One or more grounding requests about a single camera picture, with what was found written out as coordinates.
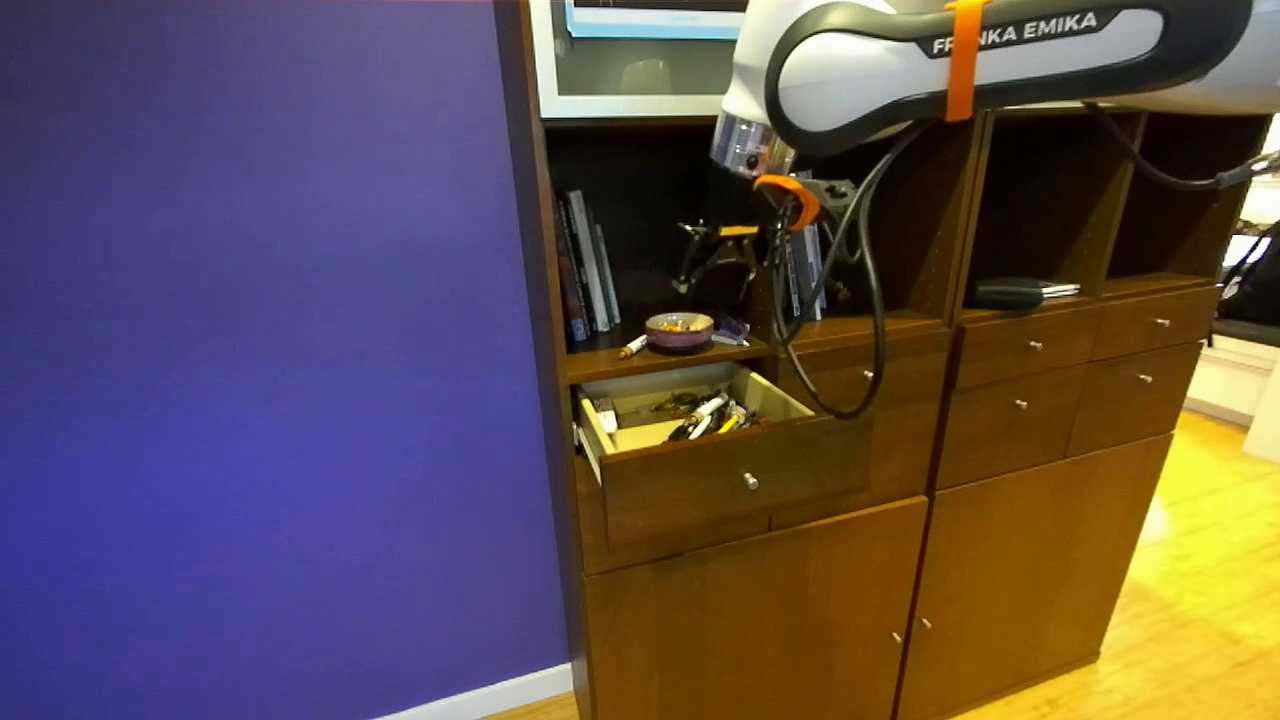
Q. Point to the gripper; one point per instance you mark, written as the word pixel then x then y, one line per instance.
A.
pixel 762 205

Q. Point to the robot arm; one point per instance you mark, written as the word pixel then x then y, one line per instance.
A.
pixel 850 70

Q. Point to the purple bowl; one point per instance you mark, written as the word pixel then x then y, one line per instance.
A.
pixel 679 331

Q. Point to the open wooden drawer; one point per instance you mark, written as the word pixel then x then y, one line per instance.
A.
pixel 720 480

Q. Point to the small purple object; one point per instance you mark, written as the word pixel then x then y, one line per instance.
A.
pixel 731 329

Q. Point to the row of books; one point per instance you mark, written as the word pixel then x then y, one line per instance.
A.
pixel 806 275
pixel 585 265

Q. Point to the white marker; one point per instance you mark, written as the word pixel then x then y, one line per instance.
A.
pixel 632 347

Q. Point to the heap of markers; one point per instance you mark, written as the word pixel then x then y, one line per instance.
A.
pixel 712 416

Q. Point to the white framed picture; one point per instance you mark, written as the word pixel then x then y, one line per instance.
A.
pixel 545 60

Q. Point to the black case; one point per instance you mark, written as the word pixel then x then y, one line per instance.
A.
pixel 1008 293

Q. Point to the stack of white papers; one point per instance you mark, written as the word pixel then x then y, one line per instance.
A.
pixel 1060 290

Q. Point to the wooden cabinet door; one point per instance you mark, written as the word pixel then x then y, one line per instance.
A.
pixel 740 630
pixel 1030 580

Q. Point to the brown wooden cabinet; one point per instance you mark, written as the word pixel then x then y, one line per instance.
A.
pixel 1020 560

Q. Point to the black bag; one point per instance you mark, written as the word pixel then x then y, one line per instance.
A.
pixel 1255 290

